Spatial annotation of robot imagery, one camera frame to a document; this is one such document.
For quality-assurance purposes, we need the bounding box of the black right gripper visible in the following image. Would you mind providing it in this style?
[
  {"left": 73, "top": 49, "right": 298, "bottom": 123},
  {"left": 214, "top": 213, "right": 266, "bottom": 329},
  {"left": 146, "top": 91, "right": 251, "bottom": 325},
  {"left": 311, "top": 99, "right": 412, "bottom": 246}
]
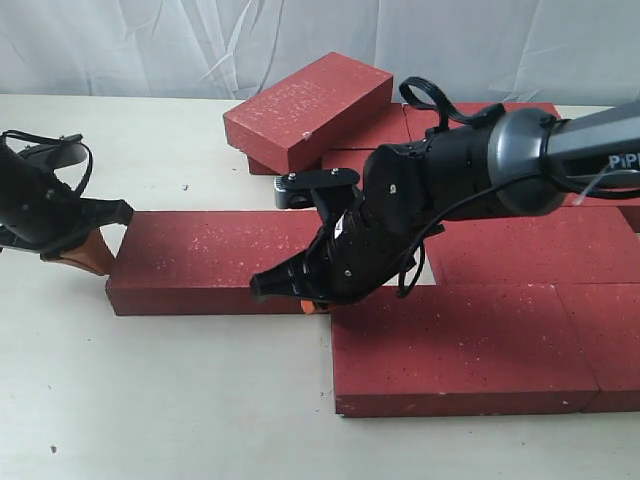
[{"left": 249, "top": 195, "right": 425, "bottom": 315}]

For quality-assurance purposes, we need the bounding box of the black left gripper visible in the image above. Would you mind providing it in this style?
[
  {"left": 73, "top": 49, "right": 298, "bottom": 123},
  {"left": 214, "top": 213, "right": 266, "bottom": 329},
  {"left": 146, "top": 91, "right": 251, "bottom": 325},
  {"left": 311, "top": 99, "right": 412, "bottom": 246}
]
[{"left": 1, "top": 149, "right": 134, "bottom": 276}]

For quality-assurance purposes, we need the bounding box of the red brick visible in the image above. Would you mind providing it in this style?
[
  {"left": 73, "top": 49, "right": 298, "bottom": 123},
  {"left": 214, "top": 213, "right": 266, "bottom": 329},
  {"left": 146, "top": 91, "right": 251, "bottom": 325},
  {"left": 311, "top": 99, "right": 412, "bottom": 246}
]
[
  {"left": 106, "top": 210, "right": 320, "bottom": 316},
  {"left": 402, "top": 101, "right": 566, "bottom": 139},
  {"left": 557, "top": 283, "right": 639, "bottom": 413},
  {"left": 331, "top": 284, "right": 599, "bottom": 418},
  {"left": 223, "top": 52, "right": 393, "bottom": 174},
  {"left": 225, "top": 99, "right": 410, "bottom": 175},
  {"left": 321, "top": 149, "right": 374, "bottom": 174}
]

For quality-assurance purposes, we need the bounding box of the red brick top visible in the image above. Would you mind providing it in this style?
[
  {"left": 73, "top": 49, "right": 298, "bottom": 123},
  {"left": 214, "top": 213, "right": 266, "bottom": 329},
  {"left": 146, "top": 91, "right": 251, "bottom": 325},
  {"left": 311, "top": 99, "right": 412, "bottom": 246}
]
[{"left": 223, "top": 52, "right": 393, "bottom": 174}]

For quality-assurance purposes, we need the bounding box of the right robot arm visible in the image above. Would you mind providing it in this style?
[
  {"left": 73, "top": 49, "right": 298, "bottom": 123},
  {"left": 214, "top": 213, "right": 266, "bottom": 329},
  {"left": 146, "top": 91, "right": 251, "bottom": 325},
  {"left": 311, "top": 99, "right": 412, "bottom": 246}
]
[{"left": 249, "top": 102, "right": 639, "bottom": 312}]

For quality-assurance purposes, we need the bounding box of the red brick right third row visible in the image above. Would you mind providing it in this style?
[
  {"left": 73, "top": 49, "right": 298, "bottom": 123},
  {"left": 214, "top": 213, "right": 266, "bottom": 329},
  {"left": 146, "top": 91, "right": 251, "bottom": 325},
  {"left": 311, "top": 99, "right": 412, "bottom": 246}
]
[{"left": 425, "top": 207, "right": 639, "bottom": 285}]

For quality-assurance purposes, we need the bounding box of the red brick right second row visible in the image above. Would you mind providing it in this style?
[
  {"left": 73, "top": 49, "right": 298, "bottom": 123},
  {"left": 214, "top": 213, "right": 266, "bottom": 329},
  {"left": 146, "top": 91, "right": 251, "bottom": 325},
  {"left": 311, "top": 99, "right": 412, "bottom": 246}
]
[{"left": 562, "top": 193, "right": 640, "bottom": 234}]

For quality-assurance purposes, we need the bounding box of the white wrinkled backdrop cloth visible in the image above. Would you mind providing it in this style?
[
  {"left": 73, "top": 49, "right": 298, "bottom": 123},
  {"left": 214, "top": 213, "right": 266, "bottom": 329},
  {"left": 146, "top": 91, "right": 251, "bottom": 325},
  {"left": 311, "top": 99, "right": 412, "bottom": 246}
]
[{"left": 1, "top": 1, "right": 639, "bottom": 105}]

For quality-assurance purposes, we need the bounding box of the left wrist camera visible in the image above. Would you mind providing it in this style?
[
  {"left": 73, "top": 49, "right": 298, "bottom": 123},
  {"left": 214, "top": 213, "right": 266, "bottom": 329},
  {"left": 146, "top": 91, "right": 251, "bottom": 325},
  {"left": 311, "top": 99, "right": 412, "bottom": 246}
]
[{"left": 18, "top": 134, "right": 89, "bottom": 171}]

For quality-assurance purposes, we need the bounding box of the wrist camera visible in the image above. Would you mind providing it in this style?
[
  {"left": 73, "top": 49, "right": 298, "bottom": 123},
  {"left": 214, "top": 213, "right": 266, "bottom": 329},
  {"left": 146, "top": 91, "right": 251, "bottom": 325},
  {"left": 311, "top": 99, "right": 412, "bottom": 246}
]
[
  {"left": 274, "top": 168, "right": 360, "bottom": 222},
  {"left": 18, "top": 134, "right": 89, "bottom": 171}
]

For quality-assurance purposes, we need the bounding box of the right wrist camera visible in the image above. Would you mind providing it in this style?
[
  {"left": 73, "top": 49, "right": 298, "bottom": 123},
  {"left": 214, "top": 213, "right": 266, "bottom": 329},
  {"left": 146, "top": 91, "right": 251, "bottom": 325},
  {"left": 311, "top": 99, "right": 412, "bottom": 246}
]
[{"left": 274, "top": 168, "right": 360, "bottom": 222}]

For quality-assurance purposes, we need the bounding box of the left black cable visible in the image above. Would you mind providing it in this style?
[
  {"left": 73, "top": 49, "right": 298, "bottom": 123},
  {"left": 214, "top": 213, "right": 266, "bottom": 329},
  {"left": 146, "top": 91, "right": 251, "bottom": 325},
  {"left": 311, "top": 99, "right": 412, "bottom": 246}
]
[{"left": 0, "top": 129, "right": 95, "bottom": 201}]

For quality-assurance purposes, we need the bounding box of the black cable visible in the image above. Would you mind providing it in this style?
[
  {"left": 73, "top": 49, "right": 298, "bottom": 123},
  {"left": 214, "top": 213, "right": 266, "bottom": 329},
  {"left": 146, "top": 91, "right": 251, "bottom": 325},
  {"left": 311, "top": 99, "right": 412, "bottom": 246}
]
[
  {"left": 394, "top": 76, "right": 566, "bottom": 300},
  {"left": 0, "top": 129, "right": 95, "bottom": 201}
]

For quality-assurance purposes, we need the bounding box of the right black cable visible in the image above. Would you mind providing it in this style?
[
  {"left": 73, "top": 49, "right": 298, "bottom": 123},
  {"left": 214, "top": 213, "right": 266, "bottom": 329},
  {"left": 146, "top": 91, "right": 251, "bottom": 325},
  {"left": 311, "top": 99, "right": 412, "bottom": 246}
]
[{"left": 394, "top": 76, "right": 566, "bottom": 300}]

